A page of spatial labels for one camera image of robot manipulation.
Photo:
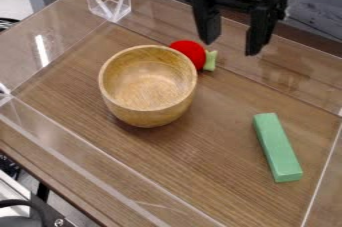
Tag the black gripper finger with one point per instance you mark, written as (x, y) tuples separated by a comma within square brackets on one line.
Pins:
[(263, 18), (207, 20)]

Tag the red plush fruit green leaf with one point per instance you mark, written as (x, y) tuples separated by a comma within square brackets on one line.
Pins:
[(202, 58)]

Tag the wooden bowl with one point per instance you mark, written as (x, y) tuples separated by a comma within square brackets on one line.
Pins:
[(147, 83)]

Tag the green rectangular block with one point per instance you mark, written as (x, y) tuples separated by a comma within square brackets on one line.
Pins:
[(277, 147)]

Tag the clear acrylic corner bracket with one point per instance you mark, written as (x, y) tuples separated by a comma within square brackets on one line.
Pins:
[(112, 10)]

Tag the clear acrylic tray wall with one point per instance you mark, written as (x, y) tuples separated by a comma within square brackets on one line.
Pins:
[(116, 196)]

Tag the black metal bracket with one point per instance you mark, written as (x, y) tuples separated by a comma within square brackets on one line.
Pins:
[(54, 217)]

